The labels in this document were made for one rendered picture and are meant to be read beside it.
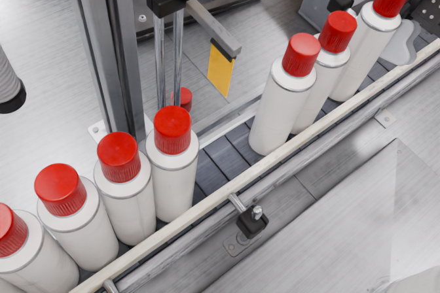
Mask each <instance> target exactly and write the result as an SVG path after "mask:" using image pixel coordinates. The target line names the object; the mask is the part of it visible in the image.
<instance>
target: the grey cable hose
mask: <svg viewBox="0 0 440 293"><path fill-rule="evenodd" d="M26 95H27V93H26V87H25V86H24V83H23V82H22V80H21V79H20V78H19V77H17V76H16V73H15V72H14V69H13V68H12V65H11V64H10V61H9V60H8V58H7V56H6V54H5V52H4V51H3V48H2V46H1V44H0V114H8V113H12V112H15V111H17V110H18V109H19V108H21V107H22V106H23V104H24V103H25V102H26Z"/></svg>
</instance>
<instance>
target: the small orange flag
mask: <svg viewBox="0 0 440 293"><path fill-rule="evenodd" d="M210 43H211V51H210V61H209V67H208V79H209V80H210V81H211V82H212V83H213V85H214V86H215V87H216V88H217V89H218V90H219V91H220V92H221V93H222V94H223V95H224V96H225V97H227V95H228V91H229V85H230V79H231V75H232V70H233V66H234V61H235V59H236V56H235V57H233V58H232V57H231V56H230V55H229V54H228V53H227V52H226V51H225V50H224V49H223V48H222V47H221V45H220V44H219V43H218V42H217V41H216V40H215V39H214V38H211V40H210Z"/></svg>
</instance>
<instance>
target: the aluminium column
mask: <svg viewBox="0 0 440 293"><path fill-rule="evenodd" d="M72 3H73V8H74V11H75V16H76V19H77V23H78V26H79V31H80V33H81V38H82V42H83V45H84V50H85V53H86V57H87V60H88V64H89V68H90V72H91V75H92V80H93V83H94V87H95V90H96V95H97V98H98V102H99V105H100V109H101V114H102V117H103V121H104V124H105V129H106V132H107V134H109V133H113V132H116V131H121V132H125V133H128V134H130V131H129V126H128V121H127V118H126V115H125V111H124V103H123V100H122V92H121V88H120V81H119V74H118V67H117V57H116V52H115V44H114V38H113V30H112V25H111V17H110V12H109V5H108V0H72ZM113 4H114V10H115V18H116V23H117V33H118V38H119V48H120V58H121V64H122V76H123V82H124V91H125V96H126V104H127V107H128V112H129V115H130V119H131V122H132V129H133V136H134V139H135V140H136V142H137V143H139V142H141V141H142V140H144V139H146V138H147V137H146V130H145V117H144V110H143V98H142V91H141V79H140V72H139V59H138V47H137V40H136V27H135V20H134V8H133V1H132V0H113Z"/></svg>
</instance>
